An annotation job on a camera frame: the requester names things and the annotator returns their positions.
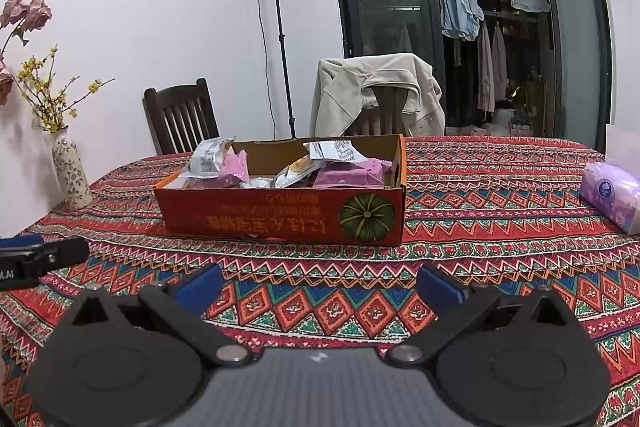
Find white grey snack packet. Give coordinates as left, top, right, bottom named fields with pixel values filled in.
left=186, top=137, right=236, bottom=178

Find jacket-draped wooden chair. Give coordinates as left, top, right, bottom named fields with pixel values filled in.
left=350, top=86, right=408, bottom=138

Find floral ceramic vase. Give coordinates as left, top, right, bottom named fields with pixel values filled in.
left=51, top=127, right=93, bottom=210

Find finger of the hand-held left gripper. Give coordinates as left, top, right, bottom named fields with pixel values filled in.
left=0, top=234, right=91, bottom=290

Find beige jacket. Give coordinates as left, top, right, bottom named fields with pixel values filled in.
left=309, top=53, right=447, bottom=138

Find pink snack packet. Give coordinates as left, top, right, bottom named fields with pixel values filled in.
left=312, top=158, right=396, bottom=188

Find red patterned tablecloth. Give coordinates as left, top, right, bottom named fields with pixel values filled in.
left=0, top=136, right=640, bottom=427

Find yellow flower branches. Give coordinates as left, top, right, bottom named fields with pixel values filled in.
left=17, top=47, right=116, bottom=134

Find black power cable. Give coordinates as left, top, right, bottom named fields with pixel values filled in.
left=249, top=0, right=278, bottom=140

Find red cardboard box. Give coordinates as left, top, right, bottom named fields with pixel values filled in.
left=153, top=134, right=407, bottom=247

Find pile of mixed snack bags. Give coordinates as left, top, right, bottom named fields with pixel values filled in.
left=180, top=137, right=396, bottom=190

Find pink artificial flowers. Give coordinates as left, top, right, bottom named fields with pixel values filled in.
left=0, top=0, right=53, bottom=108

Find studio light on stand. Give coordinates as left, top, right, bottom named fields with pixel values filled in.
left=245, top=0, right=298, bottom=139

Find dark wooden chair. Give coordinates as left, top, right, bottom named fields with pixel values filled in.
left=142, top=78, right=221, bottom=156

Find pale pink hanging garment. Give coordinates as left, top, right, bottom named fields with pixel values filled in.
left=491, top=24, right=508, bottom=105
left=476, top=22, right=496, bottom=114

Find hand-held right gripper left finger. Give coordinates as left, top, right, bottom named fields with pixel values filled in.
left=70, top=263, right=253, bottom=368

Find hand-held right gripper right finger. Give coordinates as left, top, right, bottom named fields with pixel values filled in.
left=387, top=263, right=571, bottom=368

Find purple tissue pack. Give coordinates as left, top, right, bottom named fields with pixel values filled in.
left=580, top=162, right=640, bottom=236

